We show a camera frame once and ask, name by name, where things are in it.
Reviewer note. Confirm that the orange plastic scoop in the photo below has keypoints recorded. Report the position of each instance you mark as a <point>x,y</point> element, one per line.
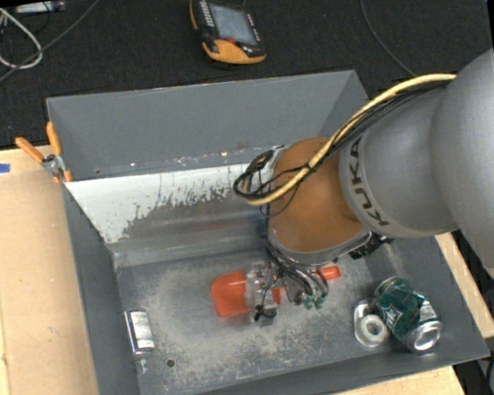
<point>229,293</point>

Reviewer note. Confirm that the crushed green drink can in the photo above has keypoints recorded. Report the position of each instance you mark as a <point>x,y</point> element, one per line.
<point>404,311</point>

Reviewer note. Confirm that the grey metal bin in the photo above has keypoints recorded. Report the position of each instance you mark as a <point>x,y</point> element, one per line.
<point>171,120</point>

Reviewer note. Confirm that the brown cardboard board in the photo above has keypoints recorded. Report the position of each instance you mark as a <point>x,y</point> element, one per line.
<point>36,292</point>

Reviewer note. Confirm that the black cylinder on white bracket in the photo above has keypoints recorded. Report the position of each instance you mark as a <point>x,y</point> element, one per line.
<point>367,247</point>

